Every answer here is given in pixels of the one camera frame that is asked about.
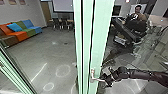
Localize brown wooden room door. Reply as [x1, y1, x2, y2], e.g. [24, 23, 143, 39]
[41, 1, 53, 28]

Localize framed wall picture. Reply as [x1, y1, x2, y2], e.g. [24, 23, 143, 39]
[18, 0, 27, 6]
[8, 0, 18, 6]
[0, 0, 6, 6]

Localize green door frame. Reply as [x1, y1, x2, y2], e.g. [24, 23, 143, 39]
[0, 42, 37, 94]

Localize multicoloured modular sofa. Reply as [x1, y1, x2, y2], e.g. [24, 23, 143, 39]
[0, 19, 44, 48]

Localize white wall board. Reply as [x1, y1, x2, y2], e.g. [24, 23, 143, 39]
[52, 0, 74, 13]

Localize large light brown table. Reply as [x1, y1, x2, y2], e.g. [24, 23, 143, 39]
[148, 14, 168, 30]

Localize blue sofa cushion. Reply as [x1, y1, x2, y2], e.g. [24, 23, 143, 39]
[6, 22, 24, 33]

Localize dark chair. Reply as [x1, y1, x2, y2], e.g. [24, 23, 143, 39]
[48, 18, 56, 29]
[54, 18, 62, 30]
[60, 18, 68, 31]

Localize seated person in dark clothes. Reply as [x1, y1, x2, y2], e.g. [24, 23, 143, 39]
[127, 4, 148, 25]

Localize small brown wooden table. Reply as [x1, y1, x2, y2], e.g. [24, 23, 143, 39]
[66, 19, 75, 31]

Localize green glass door without handle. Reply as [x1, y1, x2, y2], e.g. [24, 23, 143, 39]
[72, 0, 95, 94]

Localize green glass door with handle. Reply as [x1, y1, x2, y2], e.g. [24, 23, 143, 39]
[87, 0, 168, 94]

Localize silver door lever handle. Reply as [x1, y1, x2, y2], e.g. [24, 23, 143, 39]
[89, 68, 104, 83]

